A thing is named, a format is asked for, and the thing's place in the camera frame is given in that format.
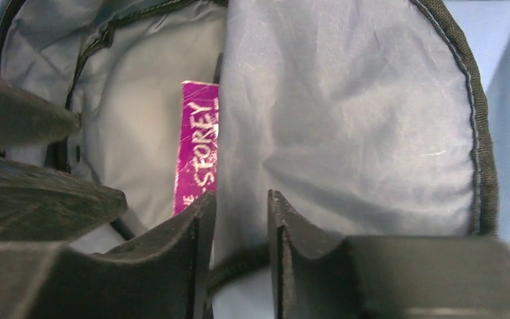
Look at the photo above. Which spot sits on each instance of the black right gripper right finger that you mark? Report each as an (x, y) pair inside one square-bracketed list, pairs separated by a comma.
[(318, 274)]

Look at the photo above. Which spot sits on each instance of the purple Treehouse book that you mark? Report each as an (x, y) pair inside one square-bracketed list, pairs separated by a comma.
[(196, 170)]

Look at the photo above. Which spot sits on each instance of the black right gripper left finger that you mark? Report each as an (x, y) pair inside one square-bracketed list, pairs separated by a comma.
[(160, 274)]

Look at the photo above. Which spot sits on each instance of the blue student backpack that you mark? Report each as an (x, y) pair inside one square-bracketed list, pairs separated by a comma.
[(369, 117)]

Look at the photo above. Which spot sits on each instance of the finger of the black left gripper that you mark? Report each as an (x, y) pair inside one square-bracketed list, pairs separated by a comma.
[(27, 119), (40, 204)]

